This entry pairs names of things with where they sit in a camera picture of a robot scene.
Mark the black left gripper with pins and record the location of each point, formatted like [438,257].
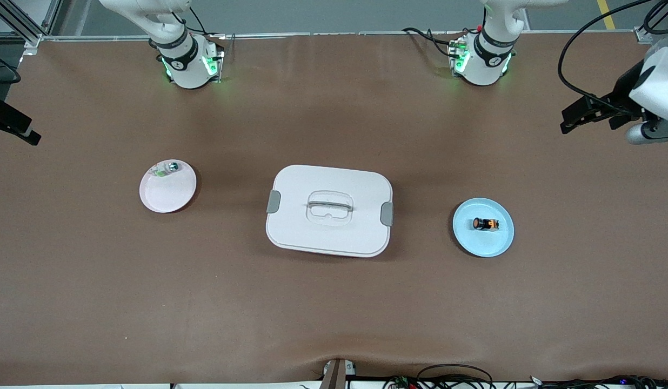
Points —
[623,88]

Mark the orange push-button switch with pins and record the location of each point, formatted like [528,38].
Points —
[485,223]

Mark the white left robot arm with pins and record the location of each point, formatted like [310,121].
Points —
[488,59]

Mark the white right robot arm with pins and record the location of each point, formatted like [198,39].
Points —
[185,67]

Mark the white lidded box grey latches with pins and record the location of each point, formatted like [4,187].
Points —
[328,232]

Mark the pink round plate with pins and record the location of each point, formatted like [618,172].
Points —
[164,194]

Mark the light blue round plate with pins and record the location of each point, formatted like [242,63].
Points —
[482,246]

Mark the brown table mat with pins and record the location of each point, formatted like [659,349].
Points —
[334,313]

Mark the aluminium frame post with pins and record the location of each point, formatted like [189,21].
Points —
[26,29]

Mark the aluminium corner bracket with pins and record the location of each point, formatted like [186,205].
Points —
[645,35]

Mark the brown post with metal clamp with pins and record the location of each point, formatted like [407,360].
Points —
[334,375]

